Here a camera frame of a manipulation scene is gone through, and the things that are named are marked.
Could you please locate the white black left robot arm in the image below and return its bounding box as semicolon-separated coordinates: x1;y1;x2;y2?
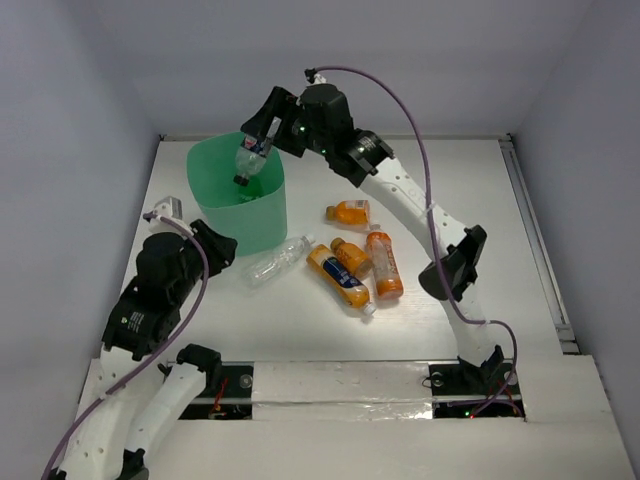
42;213;237;479

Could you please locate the clear bottle dark blue label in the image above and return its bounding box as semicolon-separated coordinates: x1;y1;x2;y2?
233;135;272;186

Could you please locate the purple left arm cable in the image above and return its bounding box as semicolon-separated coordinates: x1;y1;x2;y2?
39;212;211;480

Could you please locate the orange juice bottle gold cap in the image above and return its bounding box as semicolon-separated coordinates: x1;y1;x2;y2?
330;237;373;279

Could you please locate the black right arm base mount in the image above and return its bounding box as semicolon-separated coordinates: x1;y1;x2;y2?
421;361;525;419

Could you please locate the green plastic bottle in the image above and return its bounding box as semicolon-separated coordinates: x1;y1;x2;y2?
237;182;264;203

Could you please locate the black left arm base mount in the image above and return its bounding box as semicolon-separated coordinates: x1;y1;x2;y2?
179;362;254;420

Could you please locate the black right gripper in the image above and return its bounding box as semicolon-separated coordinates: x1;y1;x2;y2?
242;83;332;156

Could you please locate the yellow blue milk tea bottle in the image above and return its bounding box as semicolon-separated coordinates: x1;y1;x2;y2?
306;244;376;317

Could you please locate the clear plastic water bottle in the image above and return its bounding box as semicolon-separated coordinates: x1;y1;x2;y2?
242;234;315;289

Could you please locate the green plastic bin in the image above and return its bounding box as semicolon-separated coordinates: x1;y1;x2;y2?
186;132;288;256

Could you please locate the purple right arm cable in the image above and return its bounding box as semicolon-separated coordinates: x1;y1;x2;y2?
305;65;519;419

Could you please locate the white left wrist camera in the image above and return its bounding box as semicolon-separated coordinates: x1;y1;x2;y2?
151;196;183;221

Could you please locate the orange label clear tea bottle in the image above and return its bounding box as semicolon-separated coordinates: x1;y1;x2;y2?
365;226;404;301

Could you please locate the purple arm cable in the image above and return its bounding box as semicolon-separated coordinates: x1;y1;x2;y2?
305;65;519;419
39;212;211;480

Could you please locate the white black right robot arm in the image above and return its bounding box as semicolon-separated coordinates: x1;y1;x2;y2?
240;84;504;395

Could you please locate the orange juice bottle barcode label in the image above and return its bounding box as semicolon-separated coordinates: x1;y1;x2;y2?
325;200;370;226

